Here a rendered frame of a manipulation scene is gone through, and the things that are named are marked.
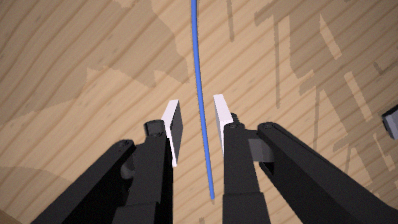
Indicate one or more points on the blue cable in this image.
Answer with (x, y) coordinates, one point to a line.
(200, 95)

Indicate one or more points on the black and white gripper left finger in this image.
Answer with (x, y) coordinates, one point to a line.
(95, 195)

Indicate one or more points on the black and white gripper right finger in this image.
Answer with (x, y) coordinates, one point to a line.
(316, 190)

